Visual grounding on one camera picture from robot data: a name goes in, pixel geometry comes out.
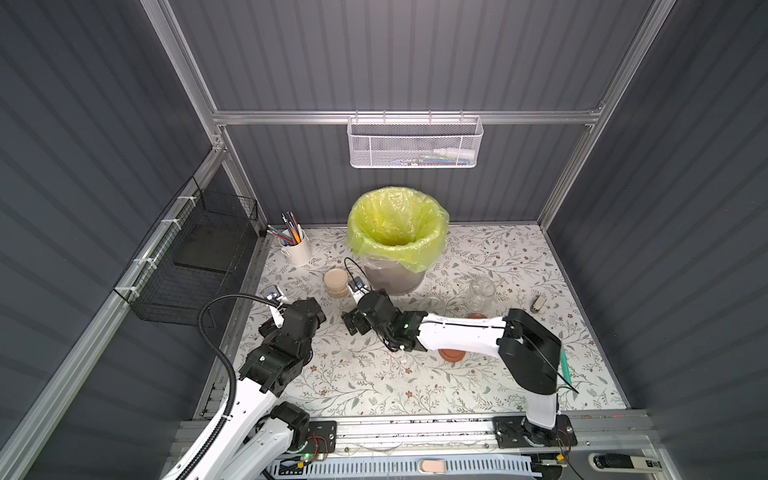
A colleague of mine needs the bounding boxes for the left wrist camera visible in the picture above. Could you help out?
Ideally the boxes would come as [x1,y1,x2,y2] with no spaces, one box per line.
[264,285,288,329]

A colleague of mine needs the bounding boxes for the grey bin with green bag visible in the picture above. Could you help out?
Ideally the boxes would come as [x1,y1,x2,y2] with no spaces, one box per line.
[347,186,450,296]

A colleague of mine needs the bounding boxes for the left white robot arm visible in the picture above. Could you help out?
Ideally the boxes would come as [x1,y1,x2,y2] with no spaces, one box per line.
[165,293,326,479]

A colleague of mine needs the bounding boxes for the oatmeal jar with beige lid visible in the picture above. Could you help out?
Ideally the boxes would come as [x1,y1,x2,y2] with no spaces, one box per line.
[323,268,349,298]

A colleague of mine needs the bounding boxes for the pens in cup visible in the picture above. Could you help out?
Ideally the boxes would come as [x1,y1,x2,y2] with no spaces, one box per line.
[267,211,303,247]

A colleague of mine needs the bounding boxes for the green pen on table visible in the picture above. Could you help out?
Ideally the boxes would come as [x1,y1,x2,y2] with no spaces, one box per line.
[560,350,572,384]

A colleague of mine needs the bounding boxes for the black wire side basket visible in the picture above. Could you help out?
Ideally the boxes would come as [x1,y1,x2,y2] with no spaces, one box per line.
[116,173,258,326]

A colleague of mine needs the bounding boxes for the black corrugated cable conduit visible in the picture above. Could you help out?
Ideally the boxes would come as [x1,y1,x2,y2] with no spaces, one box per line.
[173,292,283,480]

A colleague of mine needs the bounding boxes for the small beige object on table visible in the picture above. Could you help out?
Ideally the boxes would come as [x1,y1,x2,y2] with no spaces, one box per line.
[530,295,546,313]

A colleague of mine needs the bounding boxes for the oatmeal jar with terracotta lid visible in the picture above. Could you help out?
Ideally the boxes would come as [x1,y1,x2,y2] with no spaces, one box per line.
[465,276,496,314]

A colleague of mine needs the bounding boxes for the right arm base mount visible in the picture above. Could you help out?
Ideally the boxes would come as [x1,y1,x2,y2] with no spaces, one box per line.
[492,414,578,449]

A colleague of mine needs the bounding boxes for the white pen cup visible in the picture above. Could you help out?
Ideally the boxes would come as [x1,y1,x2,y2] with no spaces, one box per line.
[280,236,312,267]

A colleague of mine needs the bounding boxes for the white wire wall basket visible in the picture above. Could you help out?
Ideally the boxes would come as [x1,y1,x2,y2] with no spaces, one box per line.
[346,114,484,169]

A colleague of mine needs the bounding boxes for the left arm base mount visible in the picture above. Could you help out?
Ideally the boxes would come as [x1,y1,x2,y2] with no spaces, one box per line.
[289,421,338,457]

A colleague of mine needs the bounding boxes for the white tube in basket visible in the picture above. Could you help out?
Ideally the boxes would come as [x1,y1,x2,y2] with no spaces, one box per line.
[433,147,477,162]

